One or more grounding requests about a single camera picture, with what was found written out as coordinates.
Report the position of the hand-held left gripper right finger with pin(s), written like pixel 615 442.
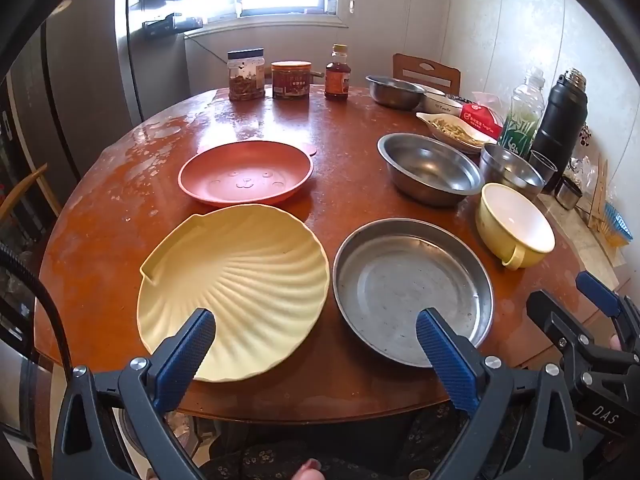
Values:
pixel 445 360

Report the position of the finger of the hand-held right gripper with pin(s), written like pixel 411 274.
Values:
pixel 597 292
pixel 565 330

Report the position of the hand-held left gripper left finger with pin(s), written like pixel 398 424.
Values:
pixel 187 355

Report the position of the steel plate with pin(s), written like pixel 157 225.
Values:
pixel 400 285

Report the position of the yellow shell-shaped plate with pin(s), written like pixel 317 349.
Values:
pixel 235 280

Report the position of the small steel bowl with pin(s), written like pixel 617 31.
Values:
pixel 507 165

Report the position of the pink bear-face plate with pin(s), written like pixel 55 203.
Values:
pixel 245 175

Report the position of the large steel bowl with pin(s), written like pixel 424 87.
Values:
pixel 430 170

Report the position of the blue plastic basket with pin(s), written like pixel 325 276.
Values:
pixel 617 225

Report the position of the wooden utensil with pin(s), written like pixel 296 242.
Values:
pixel 597 195

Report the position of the small steel cup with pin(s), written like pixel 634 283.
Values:
pixel 568 194

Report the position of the person's floral trousers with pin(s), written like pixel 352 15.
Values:
pixel 280 450

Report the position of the clear plastic cup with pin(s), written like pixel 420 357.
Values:
pixel 542 167

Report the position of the black thermos flask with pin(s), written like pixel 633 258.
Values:
pixel 560 120

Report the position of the green-label plastic bottle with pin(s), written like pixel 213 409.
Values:
pixel 520 125

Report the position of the red tissue pack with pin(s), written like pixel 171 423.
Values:
pixel 477 115

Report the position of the white dish with food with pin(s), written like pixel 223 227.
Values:
pixel 455 130

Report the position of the wooden chair with curved back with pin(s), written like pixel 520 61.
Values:
pixel 22 187

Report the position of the white ceramic bowl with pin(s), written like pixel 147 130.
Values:
pixel 442 105

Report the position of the wooden chair with cutout back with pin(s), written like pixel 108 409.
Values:
pixel 440 72

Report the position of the wide steel basin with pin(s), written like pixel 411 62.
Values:
pixel 392 90

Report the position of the dark-lid clear jar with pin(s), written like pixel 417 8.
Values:
pixel 246 77

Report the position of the grey refrigerator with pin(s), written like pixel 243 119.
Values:
pixel 85 85

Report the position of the red-lid jar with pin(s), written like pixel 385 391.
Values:
pixel 291 81

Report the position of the amber sauce bottle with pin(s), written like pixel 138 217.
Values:
pixel 336 77

